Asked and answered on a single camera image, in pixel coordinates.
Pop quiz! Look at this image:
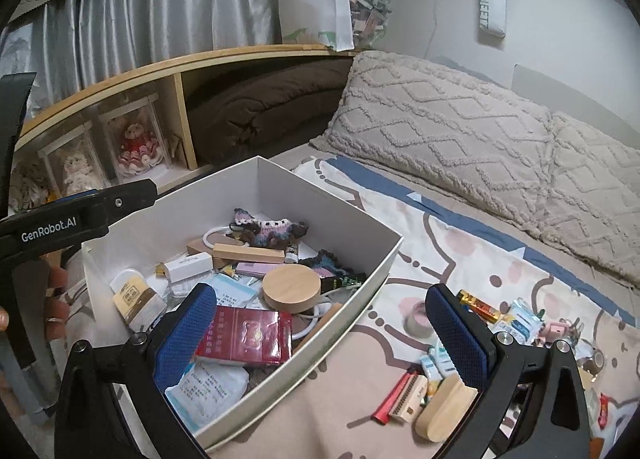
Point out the beige textured pillow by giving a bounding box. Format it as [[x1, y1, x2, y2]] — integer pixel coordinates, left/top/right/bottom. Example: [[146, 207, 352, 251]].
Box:
[[535, 112, 640, 287], [310, 50, 553, 235]]

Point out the small blue and white packet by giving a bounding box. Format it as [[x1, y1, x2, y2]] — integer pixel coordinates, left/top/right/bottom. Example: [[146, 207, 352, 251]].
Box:
[[420, 344, 453, 390]]

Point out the pink tape roll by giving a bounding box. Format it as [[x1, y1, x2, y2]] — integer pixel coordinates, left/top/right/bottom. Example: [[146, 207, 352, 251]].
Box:
[[404, 298, 441, 337]]

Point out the pink small case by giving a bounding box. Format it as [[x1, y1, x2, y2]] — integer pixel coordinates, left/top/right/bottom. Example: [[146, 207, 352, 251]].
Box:
[[540, 319, 573, 347]]

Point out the printed cartoon blanket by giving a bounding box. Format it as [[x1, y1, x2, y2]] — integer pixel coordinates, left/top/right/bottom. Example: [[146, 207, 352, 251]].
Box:
[[290, 155, 640, 459]]

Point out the white ring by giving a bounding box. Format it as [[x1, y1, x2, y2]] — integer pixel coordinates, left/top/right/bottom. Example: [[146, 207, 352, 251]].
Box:
[[202, 226, 246, 252]]

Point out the white paper packet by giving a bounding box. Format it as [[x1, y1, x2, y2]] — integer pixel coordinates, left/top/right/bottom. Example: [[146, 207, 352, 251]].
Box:
[[165, 361, 250, 427]]

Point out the white storage box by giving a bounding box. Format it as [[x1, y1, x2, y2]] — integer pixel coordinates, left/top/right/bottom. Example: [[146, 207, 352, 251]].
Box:
[[81, 155, 405, 452]]

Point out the crochet toy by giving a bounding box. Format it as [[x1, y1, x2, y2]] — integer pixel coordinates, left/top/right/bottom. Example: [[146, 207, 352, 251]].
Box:
[[231, 208, 308, 249]]

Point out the oval wooden piece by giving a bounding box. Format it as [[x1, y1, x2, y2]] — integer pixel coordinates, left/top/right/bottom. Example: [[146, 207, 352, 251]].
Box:
[[415, 374, 478, 442]]

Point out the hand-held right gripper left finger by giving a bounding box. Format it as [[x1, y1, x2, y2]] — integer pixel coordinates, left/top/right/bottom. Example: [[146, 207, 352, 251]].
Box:
[[54, 281, 218, 459]]

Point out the beige flat comb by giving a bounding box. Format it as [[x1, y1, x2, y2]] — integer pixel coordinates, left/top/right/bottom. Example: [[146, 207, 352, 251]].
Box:
[[390, 374, 430, 424]]

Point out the white charger box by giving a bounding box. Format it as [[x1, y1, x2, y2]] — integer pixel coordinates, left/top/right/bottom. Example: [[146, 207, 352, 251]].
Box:
[[162, 253, 213, 285]]

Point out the grey curtain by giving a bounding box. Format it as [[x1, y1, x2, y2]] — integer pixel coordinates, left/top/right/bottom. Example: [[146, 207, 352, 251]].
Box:
[[0, 0, 283, 120]]

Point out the gold and white small box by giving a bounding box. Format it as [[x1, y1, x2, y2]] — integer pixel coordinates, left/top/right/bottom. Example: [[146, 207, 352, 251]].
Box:
[[110, 267, 168, 332]]

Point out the red cigarette pack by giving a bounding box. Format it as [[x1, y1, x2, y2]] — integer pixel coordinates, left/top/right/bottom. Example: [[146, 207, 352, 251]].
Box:
[[194, 305, 293, 367]]

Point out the yellow and red candy bar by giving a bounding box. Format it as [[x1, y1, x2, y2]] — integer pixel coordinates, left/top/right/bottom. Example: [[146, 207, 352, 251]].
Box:
[[456, 289, 506, 324]]

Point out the wooden shelf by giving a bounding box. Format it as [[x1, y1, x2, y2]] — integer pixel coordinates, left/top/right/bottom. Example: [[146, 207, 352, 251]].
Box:
[[10, 44, 358, 220]]

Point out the brown tape roll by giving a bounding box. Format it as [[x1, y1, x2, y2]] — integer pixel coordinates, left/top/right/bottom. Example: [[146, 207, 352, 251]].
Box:
[[582, 349, 606, 375]]

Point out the doll in white dress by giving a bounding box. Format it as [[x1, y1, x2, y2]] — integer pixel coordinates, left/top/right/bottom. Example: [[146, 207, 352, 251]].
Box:
[[62, 152, 98, 195]]

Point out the person's left hand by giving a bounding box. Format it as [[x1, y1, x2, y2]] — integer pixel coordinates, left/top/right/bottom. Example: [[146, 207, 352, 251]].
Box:
[[43, 264, 72, 341]]

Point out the doll in red dress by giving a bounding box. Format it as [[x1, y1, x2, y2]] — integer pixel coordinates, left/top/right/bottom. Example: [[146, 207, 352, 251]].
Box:
[[116, 122, 163, 175]]

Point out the clear bag of cards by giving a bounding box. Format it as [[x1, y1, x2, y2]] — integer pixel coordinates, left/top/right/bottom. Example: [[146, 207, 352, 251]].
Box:
[[347, 0, 393, 51]]

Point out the brown folded blanket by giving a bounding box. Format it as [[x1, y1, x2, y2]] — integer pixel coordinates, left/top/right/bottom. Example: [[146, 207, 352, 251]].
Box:
[[186, 56, 353, 165]]

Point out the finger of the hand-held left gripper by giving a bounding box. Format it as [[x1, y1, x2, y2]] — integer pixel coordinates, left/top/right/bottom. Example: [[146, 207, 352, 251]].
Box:
[[0, 72, 38, 218], [96, 178, 159, 230]]

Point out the clear display case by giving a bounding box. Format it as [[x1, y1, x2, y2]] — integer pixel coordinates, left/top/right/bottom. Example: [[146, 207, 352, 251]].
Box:
[[37, 122, 108, 200], [97, 94, 168, 180]]

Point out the blue face mask pack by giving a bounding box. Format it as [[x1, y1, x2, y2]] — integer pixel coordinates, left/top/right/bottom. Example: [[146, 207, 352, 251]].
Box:
[[200, 273, 258, 310]]

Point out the pink flat box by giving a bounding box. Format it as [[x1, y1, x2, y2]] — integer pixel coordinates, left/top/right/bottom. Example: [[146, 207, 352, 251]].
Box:
[[235, 261, 281, 277]]

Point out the round wooden disc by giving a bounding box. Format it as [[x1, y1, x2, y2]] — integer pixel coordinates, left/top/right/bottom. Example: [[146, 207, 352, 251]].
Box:
[[262, 264, 322, 314]]

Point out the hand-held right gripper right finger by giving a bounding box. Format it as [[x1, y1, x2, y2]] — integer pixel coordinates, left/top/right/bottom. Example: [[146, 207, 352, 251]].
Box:
[[425, 283, 593, 459]]

